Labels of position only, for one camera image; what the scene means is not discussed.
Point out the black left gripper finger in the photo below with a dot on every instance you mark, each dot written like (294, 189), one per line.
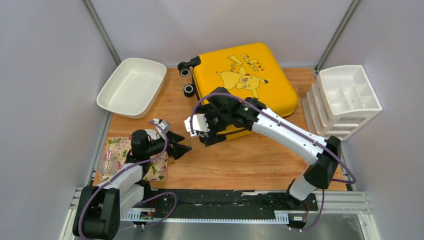
(178, 150)
(174, 137)

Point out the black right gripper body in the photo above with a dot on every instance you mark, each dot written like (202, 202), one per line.
(217, 121)

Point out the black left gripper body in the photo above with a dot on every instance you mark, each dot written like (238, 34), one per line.
(160, 143)

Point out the yellow cartoon hard-shell suitcase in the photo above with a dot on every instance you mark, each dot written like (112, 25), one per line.
(245, 71)

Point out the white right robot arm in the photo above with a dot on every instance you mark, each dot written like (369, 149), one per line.
(322, 154)

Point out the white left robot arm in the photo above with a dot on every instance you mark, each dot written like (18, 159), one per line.
(101, 207)

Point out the white small bowl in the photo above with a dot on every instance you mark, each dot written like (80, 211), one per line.
(153, 134)

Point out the floral tray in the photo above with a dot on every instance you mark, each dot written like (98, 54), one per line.
(158, 168)

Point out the clear glass cup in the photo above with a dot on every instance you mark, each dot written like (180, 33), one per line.
(109, 165)

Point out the white rectangular basin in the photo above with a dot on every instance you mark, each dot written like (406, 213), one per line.
(132, 88)

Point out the white drawer organizer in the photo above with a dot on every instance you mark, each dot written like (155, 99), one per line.
(340, 102)

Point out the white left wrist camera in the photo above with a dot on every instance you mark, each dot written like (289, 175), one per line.
(162, 126)

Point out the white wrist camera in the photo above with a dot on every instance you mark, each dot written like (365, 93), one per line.
(162, 126)
(196, 124)

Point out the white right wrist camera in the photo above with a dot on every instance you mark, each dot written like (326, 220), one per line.
(196, 124)

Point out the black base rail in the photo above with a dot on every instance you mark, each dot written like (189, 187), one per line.
(224, 204)

